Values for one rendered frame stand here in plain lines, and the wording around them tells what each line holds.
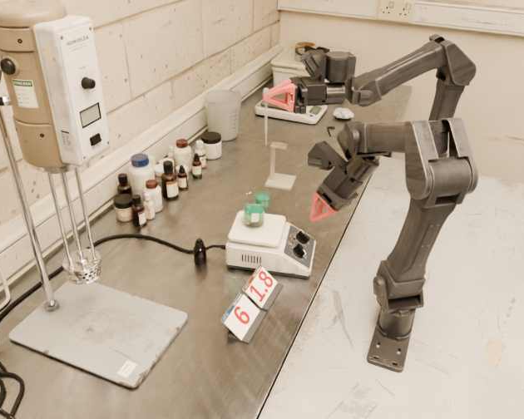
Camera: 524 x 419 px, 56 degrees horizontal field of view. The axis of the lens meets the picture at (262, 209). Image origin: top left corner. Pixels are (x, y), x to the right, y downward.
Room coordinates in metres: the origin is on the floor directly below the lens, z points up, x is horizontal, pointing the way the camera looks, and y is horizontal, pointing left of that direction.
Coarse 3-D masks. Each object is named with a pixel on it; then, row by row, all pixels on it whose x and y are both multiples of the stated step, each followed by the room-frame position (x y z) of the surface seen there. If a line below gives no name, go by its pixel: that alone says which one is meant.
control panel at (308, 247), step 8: (296, 232) 0.98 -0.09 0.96; (288, 240) 0.93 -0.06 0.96; (296, 240) 0.95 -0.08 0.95; (312, 240) 0.98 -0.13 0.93; (288, 248) 0.91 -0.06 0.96; (304, 248) 0.94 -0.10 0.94; (312, 248) 0.95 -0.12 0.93; (296, 256) 0.89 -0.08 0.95; (304, 256) 0.91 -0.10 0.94; (304, 264) 0.88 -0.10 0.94
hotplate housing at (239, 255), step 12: (288, 228) 0.98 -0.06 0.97; (228, 240) 0.92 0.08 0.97; (228, 252) 0.90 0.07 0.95; (240, 252) 0.89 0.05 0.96; (252, 252) 0.89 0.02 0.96; (264, 252) 0.88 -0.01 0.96; (276, 252) 0.88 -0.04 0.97; (228, 264) 0.90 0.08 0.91; (240, 264) 0.89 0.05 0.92; (252, 264) 0.89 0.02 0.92; (264, 264) 0.88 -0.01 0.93; (276, 264) 0.88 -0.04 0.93; (288, 264) 0.87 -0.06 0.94; (300, 264) 0.87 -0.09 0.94; (300, 276) 0.87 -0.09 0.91
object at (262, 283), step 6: (264, 270) 0.86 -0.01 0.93; (258, 276) 0.84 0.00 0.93; (264, 276) 0.85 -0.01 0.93; (270, 276) 0.86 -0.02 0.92; (252, 282) 0.81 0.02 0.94; (258, 282) 0.82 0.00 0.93; (264, 282) 0.83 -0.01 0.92; (270, 282) 0.84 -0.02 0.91; (252, 288) 0.80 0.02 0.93; (258, 288) 0.81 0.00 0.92; (264, 288) 0.82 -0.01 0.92; (252, 294) 0.79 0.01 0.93; (258, 294) 0.79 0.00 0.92; (264, 294) 0.80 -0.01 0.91; (258, 300) 0.78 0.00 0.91
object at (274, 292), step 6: (276, 282) 0.85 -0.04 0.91; (270, 288) 0.83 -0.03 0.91; (276, 288) 0.83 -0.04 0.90; (270, 294) 0.81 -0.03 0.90; (276, 294) 0.81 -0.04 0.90; (252, 300) 0.79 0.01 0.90; (264, 300) 0.79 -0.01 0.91; (270, 300) 0.79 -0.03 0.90; (258, 306) 0.77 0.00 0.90; (264, 306) 0.77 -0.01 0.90; (270, 306) 0.78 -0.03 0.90
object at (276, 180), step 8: (272, 144) 1.32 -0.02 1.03; (280, 144) 1.33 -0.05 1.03; (272, 152) 1.32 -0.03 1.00; (272, 160) 1.32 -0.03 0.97; (272, 168) 1.32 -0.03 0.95; (272, 176) 1.32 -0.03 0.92; (280, 176) 1.34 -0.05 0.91; (288, 176) 1.34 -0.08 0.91; (272, 184) 1.29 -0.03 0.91; (280, 184) 1.29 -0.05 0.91; (288, 184) 1.30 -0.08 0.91
